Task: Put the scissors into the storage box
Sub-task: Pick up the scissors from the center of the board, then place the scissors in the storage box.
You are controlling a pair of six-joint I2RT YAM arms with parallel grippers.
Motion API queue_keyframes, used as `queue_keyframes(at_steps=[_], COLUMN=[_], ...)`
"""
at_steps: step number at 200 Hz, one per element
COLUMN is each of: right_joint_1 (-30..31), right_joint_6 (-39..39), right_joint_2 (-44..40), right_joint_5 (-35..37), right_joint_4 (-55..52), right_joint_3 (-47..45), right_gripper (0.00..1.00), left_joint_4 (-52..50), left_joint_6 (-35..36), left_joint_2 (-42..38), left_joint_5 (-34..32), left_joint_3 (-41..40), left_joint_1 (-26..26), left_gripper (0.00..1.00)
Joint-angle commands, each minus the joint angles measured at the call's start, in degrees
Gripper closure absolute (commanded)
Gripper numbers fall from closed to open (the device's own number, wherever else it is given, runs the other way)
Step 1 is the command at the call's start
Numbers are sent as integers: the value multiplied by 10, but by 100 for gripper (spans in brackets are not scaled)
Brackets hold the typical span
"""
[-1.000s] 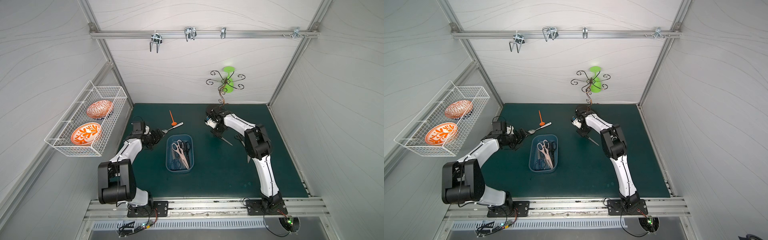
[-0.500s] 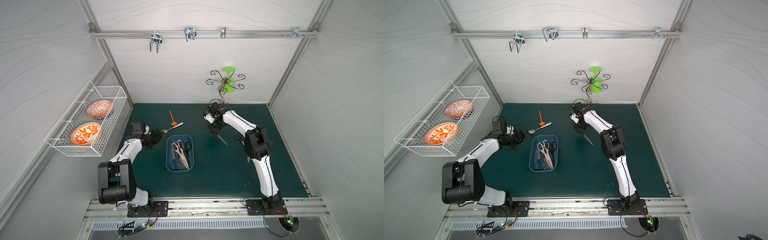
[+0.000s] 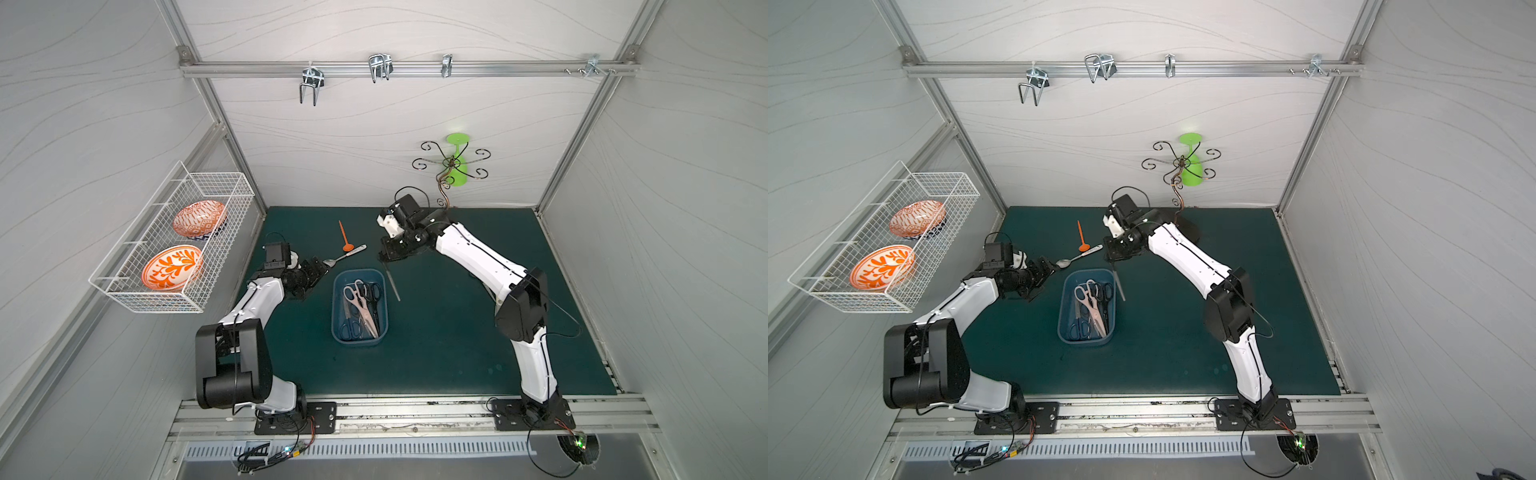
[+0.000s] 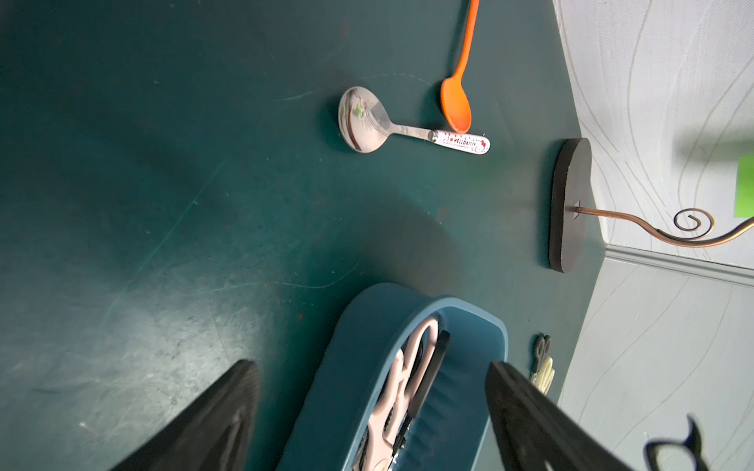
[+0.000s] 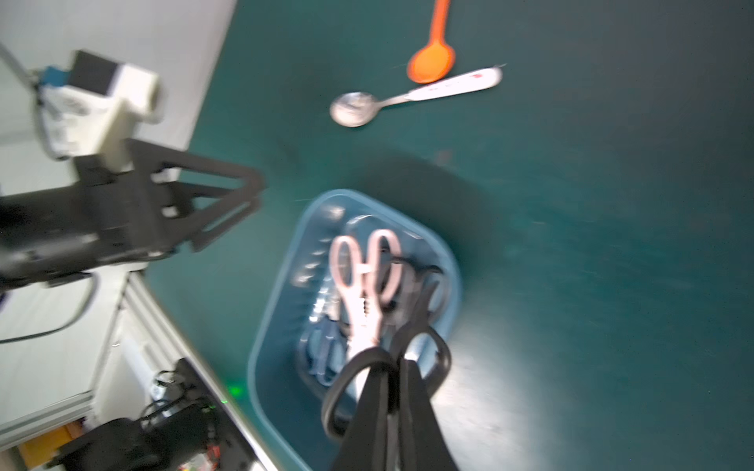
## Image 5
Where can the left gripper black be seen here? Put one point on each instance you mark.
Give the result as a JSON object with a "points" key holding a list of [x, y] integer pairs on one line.
{"points": [[108, 218]]}

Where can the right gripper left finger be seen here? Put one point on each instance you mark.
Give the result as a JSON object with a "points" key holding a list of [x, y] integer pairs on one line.
{"points": [[365, 441]]}

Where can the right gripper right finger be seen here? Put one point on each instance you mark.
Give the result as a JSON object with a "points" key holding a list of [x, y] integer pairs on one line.
{"points": [[421, 443]]}

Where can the pink handled scissors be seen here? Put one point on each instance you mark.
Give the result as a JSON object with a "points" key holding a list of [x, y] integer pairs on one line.
{"points": [[367, 279]]}

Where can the blue plastic storage box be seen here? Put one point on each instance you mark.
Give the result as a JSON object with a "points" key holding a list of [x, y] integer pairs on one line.
{"points": [[286, 400]]}

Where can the orange plastic spoon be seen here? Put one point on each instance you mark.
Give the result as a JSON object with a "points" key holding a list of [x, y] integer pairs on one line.
{"points": [[435, 60]]}

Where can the green table mat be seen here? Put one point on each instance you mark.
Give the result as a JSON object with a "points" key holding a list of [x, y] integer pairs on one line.
{"points": [[599, 203]]}

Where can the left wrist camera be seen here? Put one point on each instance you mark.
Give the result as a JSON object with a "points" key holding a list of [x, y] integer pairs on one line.
{"points": [[93, 107]]}

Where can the metal spoon white handle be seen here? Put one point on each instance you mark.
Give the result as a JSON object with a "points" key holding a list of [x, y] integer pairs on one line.
{"points": [[357, 109]]}

